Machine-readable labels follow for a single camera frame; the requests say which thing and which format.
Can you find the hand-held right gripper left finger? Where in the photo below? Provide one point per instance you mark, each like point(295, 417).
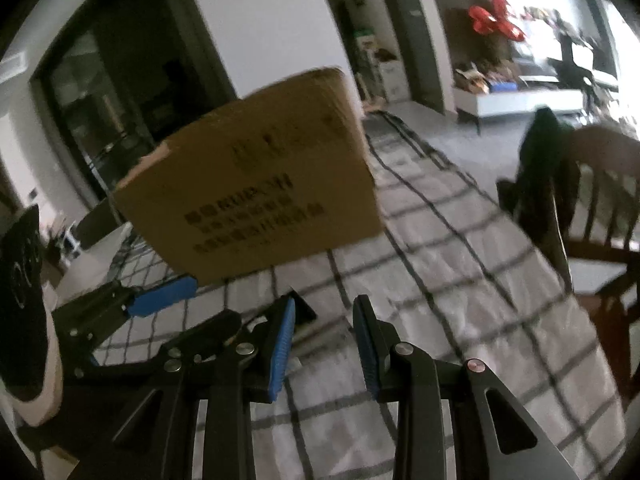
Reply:
point(282, 350)

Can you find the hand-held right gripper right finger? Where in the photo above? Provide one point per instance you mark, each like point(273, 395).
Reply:
point(364, 355)

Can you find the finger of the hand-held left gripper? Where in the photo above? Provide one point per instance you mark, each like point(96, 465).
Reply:
point(160, 296)
point(210, 330)

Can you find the brown cardboard box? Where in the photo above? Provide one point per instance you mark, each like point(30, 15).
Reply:
point(260, 175)

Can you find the dark upholstered chair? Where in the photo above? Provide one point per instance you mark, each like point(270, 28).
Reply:
point(97, 225)

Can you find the checked tablecloth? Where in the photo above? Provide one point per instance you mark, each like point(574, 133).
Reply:
point(450, 310)

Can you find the dark glass sliding door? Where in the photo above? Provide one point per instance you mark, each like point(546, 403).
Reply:
point(115, 85)

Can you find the brown wooden chair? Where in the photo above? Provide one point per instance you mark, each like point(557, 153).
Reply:
point(600, 255)

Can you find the dark cloth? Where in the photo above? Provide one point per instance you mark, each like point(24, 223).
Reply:
point(537, 160)

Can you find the white storage box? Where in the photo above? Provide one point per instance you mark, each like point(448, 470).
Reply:
point(392, 80)

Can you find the white low cabinet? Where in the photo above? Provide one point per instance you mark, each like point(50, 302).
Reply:
point(520, 102)

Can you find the pile of small boxes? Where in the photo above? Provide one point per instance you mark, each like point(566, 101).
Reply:
point(475, 77)

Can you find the dark interior door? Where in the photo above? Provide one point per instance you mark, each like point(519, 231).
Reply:
point(410, 35)

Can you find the red balloons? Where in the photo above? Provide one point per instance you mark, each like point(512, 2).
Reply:
point(487, 17)

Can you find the dark slatted wall panel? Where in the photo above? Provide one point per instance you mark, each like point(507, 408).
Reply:
point(455, 40)

